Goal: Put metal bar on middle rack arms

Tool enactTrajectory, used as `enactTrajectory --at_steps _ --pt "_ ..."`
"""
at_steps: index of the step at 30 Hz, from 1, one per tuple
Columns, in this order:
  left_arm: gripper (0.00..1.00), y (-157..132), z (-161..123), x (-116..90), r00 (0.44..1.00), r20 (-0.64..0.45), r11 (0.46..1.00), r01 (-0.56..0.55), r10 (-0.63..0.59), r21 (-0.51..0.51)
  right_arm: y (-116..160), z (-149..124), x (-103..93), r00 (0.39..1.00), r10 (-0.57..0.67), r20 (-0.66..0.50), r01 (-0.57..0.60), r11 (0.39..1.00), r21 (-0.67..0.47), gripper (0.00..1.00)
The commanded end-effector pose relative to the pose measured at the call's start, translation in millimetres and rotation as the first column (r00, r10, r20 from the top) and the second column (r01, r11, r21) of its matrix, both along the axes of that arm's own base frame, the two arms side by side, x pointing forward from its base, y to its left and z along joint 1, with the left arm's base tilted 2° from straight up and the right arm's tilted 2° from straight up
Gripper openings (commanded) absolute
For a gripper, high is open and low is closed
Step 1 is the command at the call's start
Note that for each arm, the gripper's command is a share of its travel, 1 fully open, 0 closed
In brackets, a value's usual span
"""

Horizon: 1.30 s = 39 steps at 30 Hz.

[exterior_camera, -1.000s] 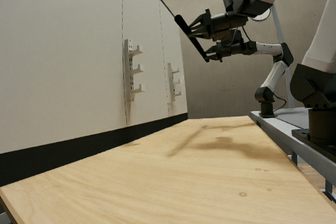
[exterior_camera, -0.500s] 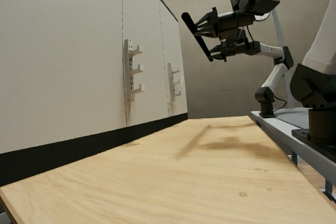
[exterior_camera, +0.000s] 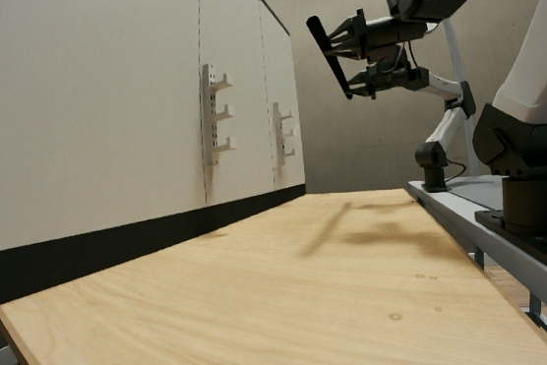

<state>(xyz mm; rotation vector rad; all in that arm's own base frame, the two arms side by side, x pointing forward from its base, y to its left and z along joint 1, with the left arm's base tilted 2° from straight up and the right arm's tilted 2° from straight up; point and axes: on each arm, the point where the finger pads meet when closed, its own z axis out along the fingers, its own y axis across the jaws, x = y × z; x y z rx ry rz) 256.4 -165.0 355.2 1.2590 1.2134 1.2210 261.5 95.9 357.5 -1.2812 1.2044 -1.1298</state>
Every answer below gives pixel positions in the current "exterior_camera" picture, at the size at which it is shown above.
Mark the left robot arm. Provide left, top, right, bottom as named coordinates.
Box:
left=387, top=0, right=547, bottom=267

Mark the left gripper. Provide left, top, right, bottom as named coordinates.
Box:
left=323, top=8, right=399, bottom=65

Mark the light grey wall panel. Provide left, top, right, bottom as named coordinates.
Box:
left=0, top=0, right=306, bottom=305

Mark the black metal bar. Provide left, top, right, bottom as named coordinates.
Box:
left=306, top=16, right=353, bottom=99

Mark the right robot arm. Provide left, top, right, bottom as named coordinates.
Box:
left=369, top=45, right=476, bottom=193

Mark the grey vertical post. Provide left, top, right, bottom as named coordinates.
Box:
left=442, top=17, right=480, bottom=176

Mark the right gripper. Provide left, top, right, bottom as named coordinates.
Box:
left=344, top=65, right=376, bottom=100

